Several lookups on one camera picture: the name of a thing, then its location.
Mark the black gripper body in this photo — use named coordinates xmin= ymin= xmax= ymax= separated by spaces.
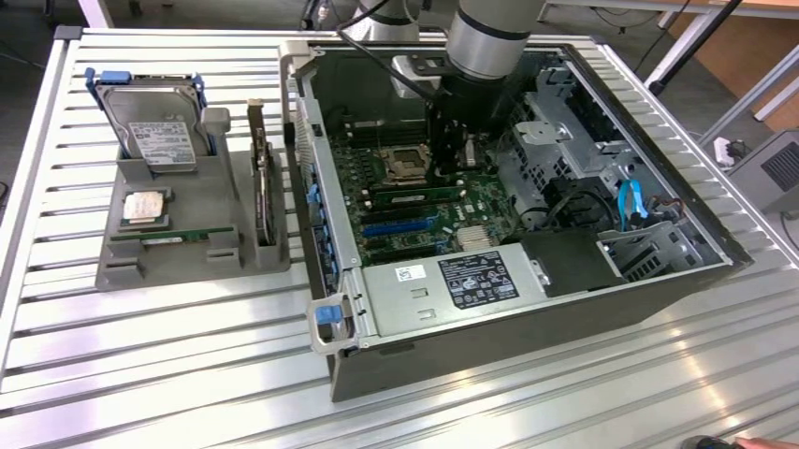
xmin=428 ymin=72 xmax=522 ymax=139

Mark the black RAM slot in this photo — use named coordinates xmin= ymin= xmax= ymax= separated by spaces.
xmin=366 ymin=180 xmax=453 ymax=195

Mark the green RAM stick with label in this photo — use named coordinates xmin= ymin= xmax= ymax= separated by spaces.
xmin=372 ymin=186 xmax=442 ymax=206

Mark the person's hand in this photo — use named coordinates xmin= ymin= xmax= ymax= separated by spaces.
xmin=731 ymin=436 xmax=799 ymax=449

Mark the metal CPU socket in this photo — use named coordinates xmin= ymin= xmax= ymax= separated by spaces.
xmin=378 ymin=146 xmax=437 ymax=184

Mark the large metal disk bay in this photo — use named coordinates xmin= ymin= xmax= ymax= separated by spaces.
xmin=497 ymin=62 xmax=645 ymax=222

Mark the green motherboard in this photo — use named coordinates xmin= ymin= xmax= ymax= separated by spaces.
xmin=325 ymin=119 xmax=533 ymax=264

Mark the silver chipset heat sink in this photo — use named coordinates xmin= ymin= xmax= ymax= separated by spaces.
xmin=457 ymin=225 xmax=501 ymax=250

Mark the blue expansion slot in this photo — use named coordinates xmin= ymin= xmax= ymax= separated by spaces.
xmin=360 ymin=215 xmax=438 ymax=238

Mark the black expansion slot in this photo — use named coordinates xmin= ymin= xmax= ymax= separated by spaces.
xmin=365 ymin=239 xmax=449 ymax=262

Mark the black plastic shroud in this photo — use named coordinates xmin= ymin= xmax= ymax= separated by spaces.
xmin=518 ymin=230 xmax=626 ymax=299

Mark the black graphics card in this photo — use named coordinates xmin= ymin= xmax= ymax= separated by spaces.
xmin=244 ymin=97 xmax=281 ymax=248

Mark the grey power supply unit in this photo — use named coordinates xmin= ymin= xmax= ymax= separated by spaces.
xmin=360 ymin=242 xmax=545 ymax=339

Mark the small metal disk bay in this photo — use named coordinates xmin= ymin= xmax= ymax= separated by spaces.
xmin=594 ymin=219 xmax=720 ymax=282

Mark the black open PC case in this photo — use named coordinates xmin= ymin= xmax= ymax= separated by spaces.
xmin=277 ymin=38 xmax=755 ymax=404

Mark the white power strip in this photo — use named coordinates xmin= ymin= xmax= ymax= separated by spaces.
xmin=710 ymin=136 xmax=751 ymax=166

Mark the blue disk caddy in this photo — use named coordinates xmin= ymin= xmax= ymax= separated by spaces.
xmin=82 ymin=68 xmax=218 ymax=161

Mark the wooden desk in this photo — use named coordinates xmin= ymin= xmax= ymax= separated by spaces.
xmin=540 ymin=0 xmax=799 ymax=121

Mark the silver hard disk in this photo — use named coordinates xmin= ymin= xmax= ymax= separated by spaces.
xmin=101 ymin=80 xmax=202 ymax=175

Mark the grey computer tower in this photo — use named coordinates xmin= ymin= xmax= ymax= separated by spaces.
xmin=725 ymin=129 xmax=799 ymax=217

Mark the grey parts rack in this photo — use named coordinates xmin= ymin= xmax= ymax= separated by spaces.
xmin=93 ymin=107 xmax=293 ymax=289

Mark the silver CPU chip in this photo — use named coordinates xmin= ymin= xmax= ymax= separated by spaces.
xmin=120 ymin=190 xmax=170 ymax=222

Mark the dark small device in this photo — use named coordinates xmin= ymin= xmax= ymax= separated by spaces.
xmin=677 ymin=434 xmax=737 ymax=449

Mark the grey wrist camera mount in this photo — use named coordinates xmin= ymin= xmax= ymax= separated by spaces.
xmin=390 ymin=52 xmax=452 ymax=101

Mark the black power wire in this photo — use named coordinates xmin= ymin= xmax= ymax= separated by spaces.
xmin=528 ymin=185 xmax=620 ymax=231

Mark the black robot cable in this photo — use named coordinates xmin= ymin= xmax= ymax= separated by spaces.
xmin=334 ymin=0 xmax=438 ymax=103

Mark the blue data wire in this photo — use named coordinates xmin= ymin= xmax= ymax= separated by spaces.
xmin=613 ymin=177 xmax=652 ymax=234

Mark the white metal desk frame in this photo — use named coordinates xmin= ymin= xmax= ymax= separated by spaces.
xmin=641 ymin=0 xmax=799 ymax=141

